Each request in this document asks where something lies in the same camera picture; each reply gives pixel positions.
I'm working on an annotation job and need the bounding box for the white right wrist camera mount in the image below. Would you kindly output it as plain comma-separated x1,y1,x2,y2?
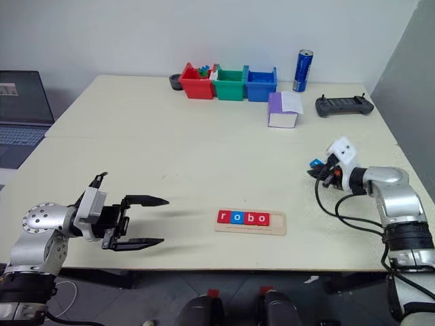
326,136,361,195

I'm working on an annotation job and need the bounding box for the purple and white box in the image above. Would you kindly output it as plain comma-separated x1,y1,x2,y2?
267,91,300,130

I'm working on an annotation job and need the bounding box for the grey laptop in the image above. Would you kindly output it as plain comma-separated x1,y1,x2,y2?
0,70,56,170

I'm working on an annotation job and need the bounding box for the dark rounded shape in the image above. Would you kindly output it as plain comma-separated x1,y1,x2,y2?
175,294,226,326
256,291,304,326

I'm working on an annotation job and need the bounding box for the white floor cable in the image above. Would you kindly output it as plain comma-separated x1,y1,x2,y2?
55,279,78,319

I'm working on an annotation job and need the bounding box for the blue plastic bin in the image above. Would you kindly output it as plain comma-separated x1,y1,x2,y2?
243,65,278,103

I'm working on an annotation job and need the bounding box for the green plastic bin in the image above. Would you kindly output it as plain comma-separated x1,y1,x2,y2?
212,63,246,101

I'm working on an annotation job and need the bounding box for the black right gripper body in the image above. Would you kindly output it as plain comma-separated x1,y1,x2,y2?
321,153,345,189

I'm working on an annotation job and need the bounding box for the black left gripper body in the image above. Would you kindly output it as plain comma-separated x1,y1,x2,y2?
96,198,131,251

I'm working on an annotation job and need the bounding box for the grey handheld controller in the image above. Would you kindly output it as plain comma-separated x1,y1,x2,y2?
314,93,375,118

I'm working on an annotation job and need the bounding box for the blue drink can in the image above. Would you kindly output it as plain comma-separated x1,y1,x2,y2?
292,48,315,93

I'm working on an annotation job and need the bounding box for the black floor cable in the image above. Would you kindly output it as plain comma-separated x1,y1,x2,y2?
46,310,88,326

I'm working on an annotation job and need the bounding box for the red plastic bin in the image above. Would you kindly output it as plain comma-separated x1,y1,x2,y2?
178,62,215,100

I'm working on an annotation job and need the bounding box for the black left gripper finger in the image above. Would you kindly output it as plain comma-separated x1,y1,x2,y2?
109,238,166,253
122,194,170,209

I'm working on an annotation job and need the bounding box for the white paper sheet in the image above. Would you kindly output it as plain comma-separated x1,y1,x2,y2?
281,91,305,115

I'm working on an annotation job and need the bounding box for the wooden letter tray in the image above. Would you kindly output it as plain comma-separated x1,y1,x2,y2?
213,208,288,236

